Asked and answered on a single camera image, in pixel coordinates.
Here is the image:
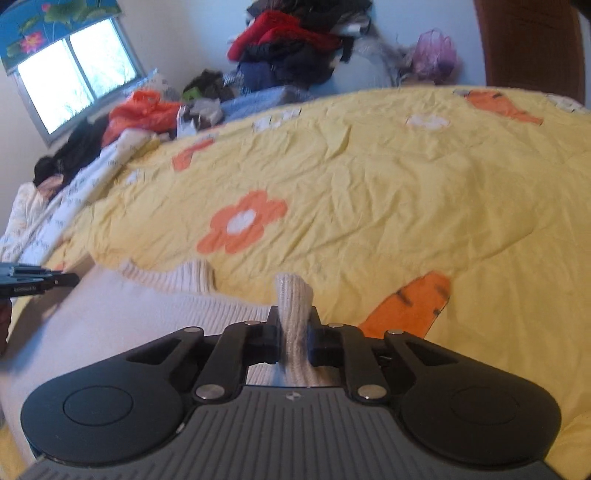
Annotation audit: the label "brown wooden door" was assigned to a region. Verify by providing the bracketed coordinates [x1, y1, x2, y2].
[473, 0, 588, 105]

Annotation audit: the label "dark cloth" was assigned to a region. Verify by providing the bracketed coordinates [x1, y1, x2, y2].
[182, 69, 237, 103]

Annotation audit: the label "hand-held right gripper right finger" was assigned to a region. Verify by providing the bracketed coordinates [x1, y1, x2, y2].
[307, 306, 458, 402]

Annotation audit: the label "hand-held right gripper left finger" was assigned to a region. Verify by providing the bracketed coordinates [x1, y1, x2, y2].
[124, 306, 283, 402]

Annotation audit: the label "orange plastic bag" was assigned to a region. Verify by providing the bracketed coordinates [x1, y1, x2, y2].
[102, 90, 184, 147]

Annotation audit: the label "pile of clothes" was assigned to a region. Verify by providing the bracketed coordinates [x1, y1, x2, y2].
[227, 0, 376, 89]

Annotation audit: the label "window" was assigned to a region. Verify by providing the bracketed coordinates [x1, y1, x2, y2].
[13, 18, 147, 147]

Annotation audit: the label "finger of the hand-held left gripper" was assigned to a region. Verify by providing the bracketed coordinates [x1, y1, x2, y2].
[42, 271, 81, 288]

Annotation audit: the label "light blue knit blanket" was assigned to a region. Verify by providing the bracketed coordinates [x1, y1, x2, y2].
[221, 85, 320, 123]

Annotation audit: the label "lotus print window valance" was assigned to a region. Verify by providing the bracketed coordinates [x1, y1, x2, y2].
[0, 0, 123, 75]

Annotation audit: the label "pink plastic bag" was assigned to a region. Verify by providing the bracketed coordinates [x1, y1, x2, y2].
[406, 28, 461, 85]

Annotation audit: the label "clear plastic bag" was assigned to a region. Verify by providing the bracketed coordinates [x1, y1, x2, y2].
[342, 34, 417, 89]

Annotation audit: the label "yellow carrot print quilt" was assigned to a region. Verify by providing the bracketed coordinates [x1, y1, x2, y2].
[0, 85, 591, 480]

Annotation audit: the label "white plastic bag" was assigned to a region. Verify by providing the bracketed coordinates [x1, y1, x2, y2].
[177, 99, 228, 137]

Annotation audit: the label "black clothes by window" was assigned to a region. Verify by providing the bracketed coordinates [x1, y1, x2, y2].
[34, 117, 112, 186]

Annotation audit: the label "white script print blanket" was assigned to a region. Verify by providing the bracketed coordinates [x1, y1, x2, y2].
[0, 129, 163, 265]

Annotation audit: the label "white knit sweater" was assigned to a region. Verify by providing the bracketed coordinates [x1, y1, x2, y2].
[0, 259, 345, 445]

